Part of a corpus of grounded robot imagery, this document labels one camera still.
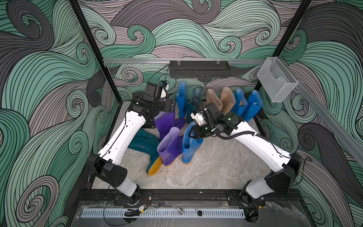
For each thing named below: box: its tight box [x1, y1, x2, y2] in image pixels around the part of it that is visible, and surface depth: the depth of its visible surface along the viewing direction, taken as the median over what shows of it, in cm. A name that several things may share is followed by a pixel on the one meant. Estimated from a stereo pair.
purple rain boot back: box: [154, 110, 186, 140], surface depth 79 cm
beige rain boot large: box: [206, 88, 224, 112], surface depth 89 cm
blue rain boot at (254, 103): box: [243, 89, 263, 123], surface depth 87 cm
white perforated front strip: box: [80, 208, 247, 219], surface depth 71 cm
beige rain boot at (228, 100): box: [220, 87, 236, 116], surface depth 91 cm
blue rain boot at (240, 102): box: [232, 88, 248, 117], surface depth 87 cm
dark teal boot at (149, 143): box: [127, 128, 162, 176], surface depth 86 cm
